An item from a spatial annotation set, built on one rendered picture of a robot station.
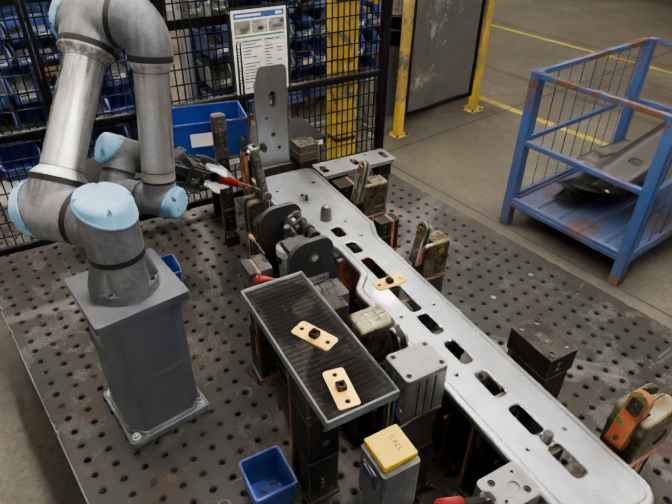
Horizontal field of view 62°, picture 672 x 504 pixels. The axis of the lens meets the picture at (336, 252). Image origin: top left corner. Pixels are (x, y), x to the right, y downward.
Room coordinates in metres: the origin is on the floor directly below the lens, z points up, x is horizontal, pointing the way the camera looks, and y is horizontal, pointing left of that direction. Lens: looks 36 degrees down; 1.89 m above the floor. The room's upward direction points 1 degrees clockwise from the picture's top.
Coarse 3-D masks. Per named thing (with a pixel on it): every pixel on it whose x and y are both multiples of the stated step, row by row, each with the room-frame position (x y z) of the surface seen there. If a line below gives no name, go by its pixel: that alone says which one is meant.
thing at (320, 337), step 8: (296, 328) 0.77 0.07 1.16; (304, 328) 0.77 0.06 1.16; (312, 328) 0.76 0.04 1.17; (304, 336) 0.75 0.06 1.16; (312, 336) 0.75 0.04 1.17; (320, 336) 0.75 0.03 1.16; (328, 336) 0.75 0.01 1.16; (312, 344) 0.73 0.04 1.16; (320, 344) 0.73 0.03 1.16; (328, 344) 0.73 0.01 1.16
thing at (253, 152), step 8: (264, 144) 1.45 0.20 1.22; (248, 152) 1.43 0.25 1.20; (256, 152) 1.42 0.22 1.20; (264, 152) 1.45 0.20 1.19; (256, 160) 1.42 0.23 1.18; (256, 168) 1.42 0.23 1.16; (256, 176) 1.43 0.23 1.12; (264, 176) 1.43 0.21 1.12; (256, 184) 1.45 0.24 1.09; (264, 184) 1.43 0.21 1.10
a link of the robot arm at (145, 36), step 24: (120, 0) 1.21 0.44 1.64; (144, 0) 1.23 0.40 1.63; (120, 24) 1.18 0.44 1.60; (144, 24) 1.19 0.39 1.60; (144, 48) 1.17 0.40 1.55; (168, 48) 1.20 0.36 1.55; (144, 72) 1.17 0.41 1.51; (168, 72) 1.21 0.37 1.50; (144, 96) 1.17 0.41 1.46; (168, 96) 1.19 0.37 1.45; (144, 120) 1.16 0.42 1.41; (168, 120) 1.18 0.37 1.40; (144, 144) 1.15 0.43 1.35; (168, 144) 1.16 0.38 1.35; (144, 168) 1.14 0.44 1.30; (168, 168) 1.15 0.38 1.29; (144, 192) 1.14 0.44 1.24; (168, 192) 1.13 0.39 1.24; (168, 216) 1.12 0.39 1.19
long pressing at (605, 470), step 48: (288, 192) 1.56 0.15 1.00; (336, 192) 1.57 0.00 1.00; (336, 240) 1.30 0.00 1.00; (432, 288) 1.10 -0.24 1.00; (432, 336) 0.92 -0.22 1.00; (480, 336) 0.92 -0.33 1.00; (480, 384) 0.78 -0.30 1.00; (528, 384) 0.79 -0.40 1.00; (480, 432) 0.67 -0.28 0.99; (528, 432) 0.67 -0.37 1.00; (576, 432) 0.67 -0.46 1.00; (576, 480) 0.57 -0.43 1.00; (624, 480) 0.57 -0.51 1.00
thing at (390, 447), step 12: (384, 432) 0.54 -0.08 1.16; (396, 432) 0.55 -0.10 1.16; (372, 444) 0.52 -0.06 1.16; (384, 444) 0.52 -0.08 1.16; (396, 444) 0.52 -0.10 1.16; (408, 444) 0.52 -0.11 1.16; (384, 456) 0.50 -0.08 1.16; (396, 456) 0.50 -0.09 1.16; (408, 456) 0.50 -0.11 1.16; (384, 468) 0.48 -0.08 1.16
